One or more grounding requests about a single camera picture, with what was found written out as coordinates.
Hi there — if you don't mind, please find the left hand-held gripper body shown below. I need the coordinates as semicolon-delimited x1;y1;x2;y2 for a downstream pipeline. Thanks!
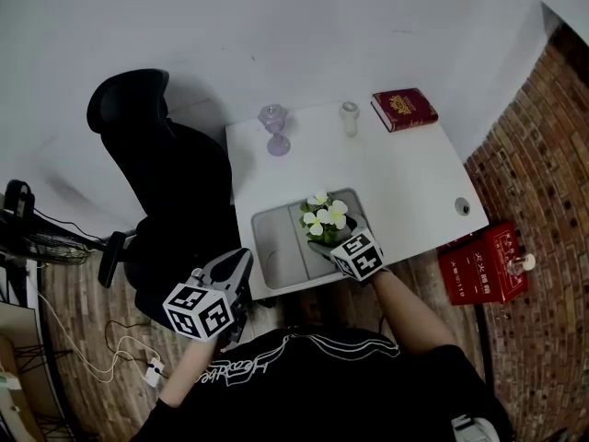
162;254;253;354

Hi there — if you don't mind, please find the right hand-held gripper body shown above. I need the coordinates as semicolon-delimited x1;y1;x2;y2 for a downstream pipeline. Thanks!
329;227;386;285

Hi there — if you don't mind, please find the white potted flower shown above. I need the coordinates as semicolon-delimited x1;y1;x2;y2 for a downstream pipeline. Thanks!
298;192;356;249

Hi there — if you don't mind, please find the grey tray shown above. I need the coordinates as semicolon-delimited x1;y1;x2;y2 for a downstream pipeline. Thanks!
250;187;369;291

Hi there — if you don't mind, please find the person's left forearm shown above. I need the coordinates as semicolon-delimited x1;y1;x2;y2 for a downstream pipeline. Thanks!
157;336;223;409

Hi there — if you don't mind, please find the person's right forearm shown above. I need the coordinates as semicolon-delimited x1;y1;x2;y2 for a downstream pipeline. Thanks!
369;268;456;359

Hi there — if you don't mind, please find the white power adapter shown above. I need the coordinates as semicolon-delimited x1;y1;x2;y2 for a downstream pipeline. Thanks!
144;357;166;388

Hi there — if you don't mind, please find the red box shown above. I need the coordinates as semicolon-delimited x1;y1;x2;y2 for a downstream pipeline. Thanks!
436;221;530;307

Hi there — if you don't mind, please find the red hardcover book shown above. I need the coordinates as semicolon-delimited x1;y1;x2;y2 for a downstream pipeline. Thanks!
370;87;439;134

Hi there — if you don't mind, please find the purple glass goblet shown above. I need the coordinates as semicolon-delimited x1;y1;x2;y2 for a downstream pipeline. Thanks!
256;103;292;157

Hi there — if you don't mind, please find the black office chair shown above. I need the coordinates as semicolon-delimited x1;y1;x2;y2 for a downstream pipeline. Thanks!
86;68;252;335

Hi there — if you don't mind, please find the person's black printed shirt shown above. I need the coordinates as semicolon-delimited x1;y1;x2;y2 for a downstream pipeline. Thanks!
145;325;513;442

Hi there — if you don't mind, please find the black floor fan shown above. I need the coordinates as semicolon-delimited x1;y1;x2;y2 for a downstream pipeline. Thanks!
0;179;111;271

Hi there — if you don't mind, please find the light wooden side desk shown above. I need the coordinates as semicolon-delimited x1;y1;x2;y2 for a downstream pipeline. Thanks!
0;287;56;442

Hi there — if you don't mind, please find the white waist device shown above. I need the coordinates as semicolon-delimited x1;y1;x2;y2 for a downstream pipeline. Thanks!
450;413;499;442

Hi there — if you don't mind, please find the black cable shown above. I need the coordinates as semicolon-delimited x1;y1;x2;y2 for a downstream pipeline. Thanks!
103;320;162;363

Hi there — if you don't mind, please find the white cable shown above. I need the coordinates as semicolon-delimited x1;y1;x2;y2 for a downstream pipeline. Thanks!
28;273;162;384

